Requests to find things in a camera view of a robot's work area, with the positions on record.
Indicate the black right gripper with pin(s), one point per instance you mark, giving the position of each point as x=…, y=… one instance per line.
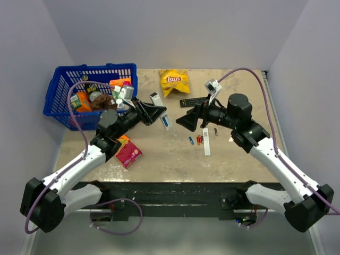
x=200, y=111

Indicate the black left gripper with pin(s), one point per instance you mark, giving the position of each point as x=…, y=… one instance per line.
x=152, y=112

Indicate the white remote battery cover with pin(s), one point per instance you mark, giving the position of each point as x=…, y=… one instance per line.
x=206, y=142

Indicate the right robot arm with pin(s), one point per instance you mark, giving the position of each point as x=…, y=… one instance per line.
x=302, y=201

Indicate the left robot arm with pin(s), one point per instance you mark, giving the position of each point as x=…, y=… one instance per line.
x=46, y=202

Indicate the black TV remote control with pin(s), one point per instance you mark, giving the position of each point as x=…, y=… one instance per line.
x=191, y=102

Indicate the orange AAA battery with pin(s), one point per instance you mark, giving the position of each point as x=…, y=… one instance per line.
x=198, y=140

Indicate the small white-capped bottle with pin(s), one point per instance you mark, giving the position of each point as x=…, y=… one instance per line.
x=120, y=104

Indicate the yellow Lays chips bag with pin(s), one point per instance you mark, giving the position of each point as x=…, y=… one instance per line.
x=174, y=80

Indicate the orange green snack box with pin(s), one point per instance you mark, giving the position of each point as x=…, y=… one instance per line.
x=121, y=82

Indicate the pink orange candy box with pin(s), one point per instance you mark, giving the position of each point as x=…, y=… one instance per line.
x=128, y=153

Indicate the brown round package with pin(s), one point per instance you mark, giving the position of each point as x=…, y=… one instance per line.
x=103, y=102

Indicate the dark glass bottle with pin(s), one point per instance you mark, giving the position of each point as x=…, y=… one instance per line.
x=92, y=91

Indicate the orange juice carton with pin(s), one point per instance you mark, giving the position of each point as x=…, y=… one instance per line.
x=80, y=102

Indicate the blue plastic shopping basket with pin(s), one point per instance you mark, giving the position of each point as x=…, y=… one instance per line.
x=56, y=104

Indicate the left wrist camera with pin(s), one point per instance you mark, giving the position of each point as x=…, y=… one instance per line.
x=124, y=93

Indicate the aluminium frame rail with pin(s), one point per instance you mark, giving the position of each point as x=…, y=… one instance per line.
x=314, y=232

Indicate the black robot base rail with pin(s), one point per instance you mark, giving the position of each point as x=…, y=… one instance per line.
x=170, y=199

